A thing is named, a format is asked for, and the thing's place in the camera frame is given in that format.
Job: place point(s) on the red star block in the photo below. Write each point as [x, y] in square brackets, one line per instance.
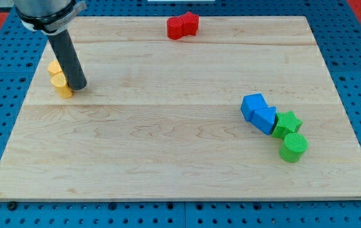
[190, 23]

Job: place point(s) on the blue triangle block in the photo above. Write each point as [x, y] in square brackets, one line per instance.
[264, 119]

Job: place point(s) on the wooden board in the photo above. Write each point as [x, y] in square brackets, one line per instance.
[160, 120]

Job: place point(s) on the green cylinder block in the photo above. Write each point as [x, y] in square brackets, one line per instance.
[293, 147]

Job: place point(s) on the green star block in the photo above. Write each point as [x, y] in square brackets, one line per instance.
[286, 123]

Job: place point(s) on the red cylinder block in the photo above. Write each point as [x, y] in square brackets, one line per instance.
[175, 27]

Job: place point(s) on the yellow pentagon block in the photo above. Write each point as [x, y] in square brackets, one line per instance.
[54, 68]

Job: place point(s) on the blue cube block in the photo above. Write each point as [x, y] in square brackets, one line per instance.
[250, 104]

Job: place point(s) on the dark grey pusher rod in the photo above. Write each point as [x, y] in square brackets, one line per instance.
[66, 55]

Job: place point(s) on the yellow cylinder block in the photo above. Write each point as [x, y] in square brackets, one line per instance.
[60, 85]

